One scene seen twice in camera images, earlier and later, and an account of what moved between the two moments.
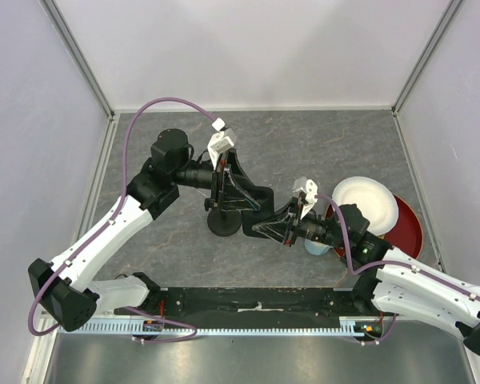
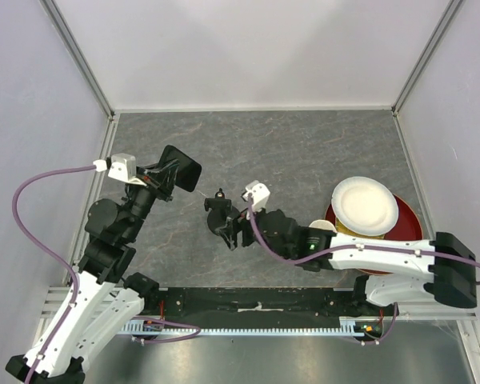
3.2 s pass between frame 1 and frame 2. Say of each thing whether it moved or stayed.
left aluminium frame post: stayed
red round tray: stayed
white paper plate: stayed
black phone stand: stayed
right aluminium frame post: stayed
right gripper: moved
